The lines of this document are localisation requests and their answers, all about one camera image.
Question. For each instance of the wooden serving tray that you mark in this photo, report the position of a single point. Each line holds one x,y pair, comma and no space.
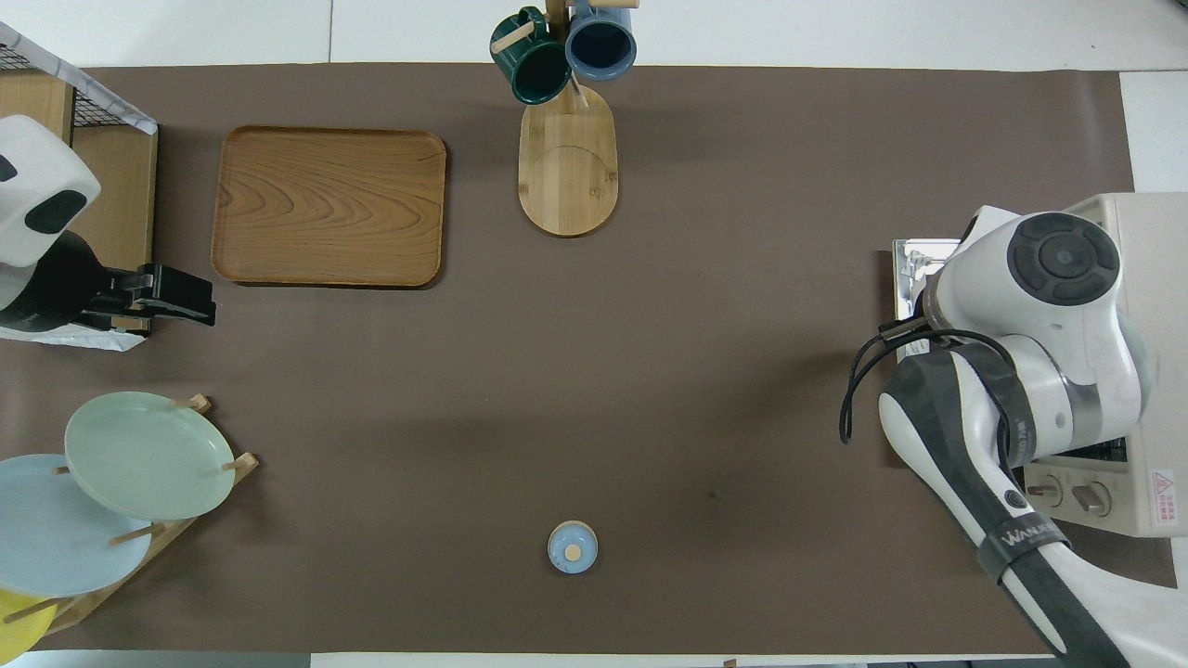
329,204

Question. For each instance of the wooden plate rack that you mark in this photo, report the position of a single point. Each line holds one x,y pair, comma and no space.
167,533

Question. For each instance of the brown table mat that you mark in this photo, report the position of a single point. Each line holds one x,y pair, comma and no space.
650,371

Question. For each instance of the small blue call bell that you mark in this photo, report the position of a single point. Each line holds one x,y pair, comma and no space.
573,547

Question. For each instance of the wooden step shelf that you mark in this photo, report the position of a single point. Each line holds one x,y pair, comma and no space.
125,204

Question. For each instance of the yellow racked plate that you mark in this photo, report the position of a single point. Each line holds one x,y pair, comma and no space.
19,631

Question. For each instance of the blue ceramic mug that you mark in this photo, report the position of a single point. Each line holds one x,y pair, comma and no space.
601,46

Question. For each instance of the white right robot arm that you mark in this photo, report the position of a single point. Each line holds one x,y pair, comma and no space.
1058,315

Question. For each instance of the cream toaster oven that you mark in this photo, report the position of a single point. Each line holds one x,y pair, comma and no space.
1160,278

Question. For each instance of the pale green racked plate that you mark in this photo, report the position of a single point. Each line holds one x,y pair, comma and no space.
148,455

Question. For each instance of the dark green ceramic mug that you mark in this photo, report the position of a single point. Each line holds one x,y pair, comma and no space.
534,70

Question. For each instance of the light blue racked plate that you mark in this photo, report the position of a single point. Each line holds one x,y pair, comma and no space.
56,538

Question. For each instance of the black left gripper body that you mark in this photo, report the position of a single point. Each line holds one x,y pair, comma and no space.
107,297

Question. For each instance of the wooden mug tree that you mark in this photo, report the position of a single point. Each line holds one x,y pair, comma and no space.
568,176

